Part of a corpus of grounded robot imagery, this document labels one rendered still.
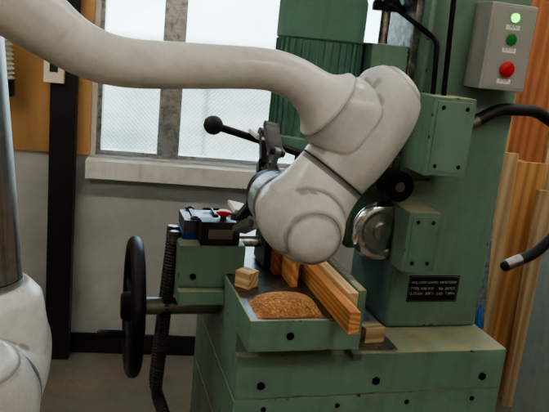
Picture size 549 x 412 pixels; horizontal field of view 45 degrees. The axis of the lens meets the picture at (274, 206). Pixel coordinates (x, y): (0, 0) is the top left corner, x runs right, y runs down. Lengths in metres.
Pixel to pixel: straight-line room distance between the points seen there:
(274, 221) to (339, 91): 0.19
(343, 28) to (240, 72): 0.49
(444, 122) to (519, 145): 1.68
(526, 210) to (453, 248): 1.42
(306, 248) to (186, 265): 0.54
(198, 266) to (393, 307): 0.42
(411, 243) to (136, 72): 0.69
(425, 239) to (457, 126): 0.22
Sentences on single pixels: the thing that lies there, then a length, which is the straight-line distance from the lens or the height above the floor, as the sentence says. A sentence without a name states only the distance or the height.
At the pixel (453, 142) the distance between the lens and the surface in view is 1.31.
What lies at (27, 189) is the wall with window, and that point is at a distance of 2.86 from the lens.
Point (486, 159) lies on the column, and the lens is 1.46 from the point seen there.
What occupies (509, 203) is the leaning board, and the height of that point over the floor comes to 0.85.
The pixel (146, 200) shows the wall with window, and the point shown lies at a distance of 2.81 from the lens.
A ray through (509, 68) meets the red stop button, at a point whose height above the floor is 1.36.
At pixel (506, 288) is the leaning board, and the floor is 0.49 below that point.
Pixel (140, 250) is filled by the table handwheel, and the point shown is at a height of 0.95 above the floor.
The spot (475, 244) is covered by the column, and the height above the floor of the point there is 0.99.
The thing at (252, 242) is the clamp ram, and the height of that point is 0.95.
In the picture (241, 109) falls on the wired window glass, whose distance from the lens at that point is 2.82.
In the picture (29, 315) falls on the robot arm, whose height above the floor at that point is 0.93.
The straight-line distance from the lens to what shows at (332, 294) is 1.22.
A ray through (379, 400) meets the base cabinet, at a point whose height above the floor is 0.70.
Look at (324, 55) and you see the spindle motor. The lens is 1.30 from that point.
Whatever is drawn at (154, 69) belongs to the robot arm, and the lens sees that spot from 0.83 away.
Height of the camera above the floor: 1.36
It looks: 14 degrees down
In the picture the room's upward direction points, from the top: 6 degrees clockwise
